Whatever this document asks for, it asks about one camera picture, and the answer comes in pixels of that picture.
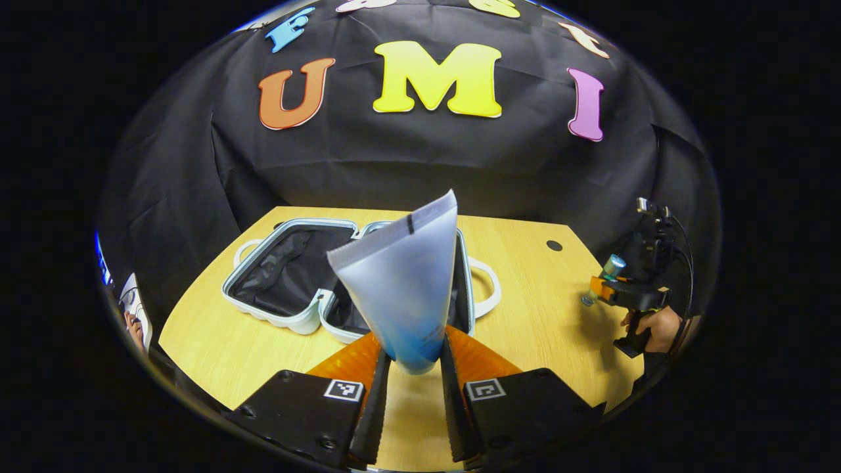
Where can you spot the light blue suitcase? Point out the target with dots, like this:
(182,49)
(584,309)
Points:
(282,276)

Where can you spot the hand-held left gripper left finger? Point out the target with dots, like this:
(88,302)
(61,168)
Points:
(374,420)

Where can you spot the blue skincare bottle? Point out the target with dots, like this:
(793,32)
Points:
(614,266)

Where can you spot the white printed object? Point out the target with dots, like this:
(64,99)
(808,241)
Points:
(131,302)

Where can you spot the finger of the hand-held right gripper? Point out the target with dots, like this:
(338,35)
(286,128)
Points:
(603,290)

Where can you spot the black backdrop cloth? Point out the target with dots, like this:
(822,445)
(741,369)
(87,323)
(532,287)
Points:
(394,171)

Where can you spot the white blue skincare tube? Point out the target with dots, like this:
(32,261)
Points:
(401,295)

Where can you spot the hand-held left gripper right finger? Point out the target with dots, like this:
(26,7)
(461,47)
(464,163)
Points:
(453,420)

